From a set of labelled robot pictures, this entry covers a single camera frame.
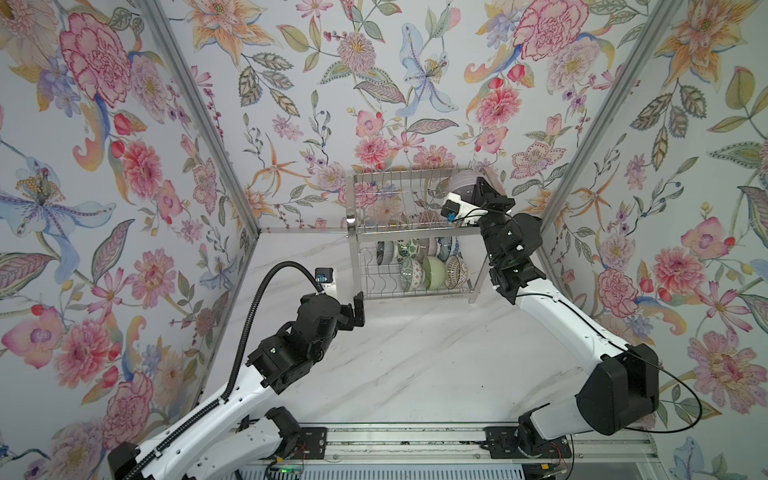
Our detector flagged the dark blue flower bowl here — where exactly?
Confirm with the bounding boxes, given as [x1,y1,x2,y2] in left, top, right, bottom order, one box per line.
[376,240,396,266]

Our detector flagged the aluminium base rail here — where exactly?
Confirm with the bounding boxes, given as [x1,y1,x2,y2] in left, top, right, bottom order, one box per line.
[146,421,661,466]

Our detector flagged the brown white patterned bowl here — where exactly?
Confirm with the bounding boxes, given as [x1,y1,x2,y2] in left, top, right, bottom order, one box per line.
[444,256,470,290]

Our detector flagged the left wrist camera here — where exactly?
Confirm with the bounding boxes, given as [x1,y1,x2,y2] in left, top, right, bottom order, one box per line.
[314,267,338,299]

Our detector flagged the green leaf pattern bowl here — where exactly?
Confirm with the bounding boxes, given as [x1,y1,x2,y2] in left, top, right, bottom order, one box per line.
[396,239,421,262]

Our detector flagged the right aluminium corner post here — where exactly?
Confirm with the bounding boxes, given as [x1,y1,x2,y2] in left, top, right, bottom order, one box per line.
[542,0,679,234]

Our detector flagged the purple ribbed bowl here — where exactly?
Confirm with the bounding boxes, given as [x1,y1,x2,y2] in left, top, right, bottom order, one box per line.
[418,237,439,258]

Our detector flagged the steel two-tier dish rack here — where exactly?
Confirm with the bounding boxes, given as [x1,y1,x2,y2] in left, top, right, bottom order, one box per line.
[342,168,503,303]

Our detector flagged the green white patterned bowl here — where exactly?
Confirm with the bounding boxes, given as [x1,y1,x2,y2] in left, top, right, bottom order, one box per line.
[400,257,424,292]

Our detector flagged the light green bowl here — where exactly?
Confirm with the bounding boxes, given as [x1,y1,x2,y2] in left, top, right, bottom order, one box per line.
[422,256,447,291]

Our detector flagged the aluminium corner post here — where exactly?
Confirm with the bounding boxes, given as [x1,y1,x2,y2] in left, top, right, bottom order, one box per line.
[137,0,261,238]
[542,0,679,234]

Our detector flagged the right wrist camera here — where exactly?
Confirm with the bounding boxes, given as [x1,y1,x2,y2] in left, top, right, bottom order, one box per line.
[440,198,488,227]

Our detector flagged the lilac plain bowl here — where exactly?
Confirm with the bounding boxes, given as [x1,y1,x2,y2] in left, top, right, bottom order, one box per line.
[448,169,485,200]

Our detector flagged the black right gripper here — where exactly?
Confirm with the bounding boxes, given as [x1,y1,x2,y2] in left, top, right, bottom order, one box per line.
[475,181,521,271]

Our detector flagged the black corrugated cable conduit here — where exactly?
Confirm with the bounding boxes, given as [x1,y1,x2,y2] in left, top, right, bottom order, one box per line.
[119,260,325,480]

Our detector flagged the left aluminium corner post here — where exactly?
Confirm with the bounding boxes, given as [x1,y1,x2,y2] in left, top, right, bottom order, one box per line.
[137,0,261,238]

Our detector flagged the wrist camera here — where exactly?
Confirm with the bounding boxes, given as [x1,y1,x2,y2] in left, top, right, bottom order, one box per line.
[314,267,338,299]
[440,198,488,227]

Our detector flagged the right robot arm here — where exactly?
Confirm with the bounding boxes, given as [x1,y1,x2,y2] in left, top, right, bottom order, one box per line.
[441,174,659,456]

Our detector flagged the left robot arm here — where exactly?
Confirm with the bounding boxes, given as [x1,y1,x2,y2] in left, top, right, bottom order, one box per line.
[108,293,365,479]

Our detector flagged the blue floral bowl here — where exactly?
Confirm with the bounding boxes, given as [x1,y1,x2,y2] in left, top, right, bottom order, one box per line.
[436,236,460,262]

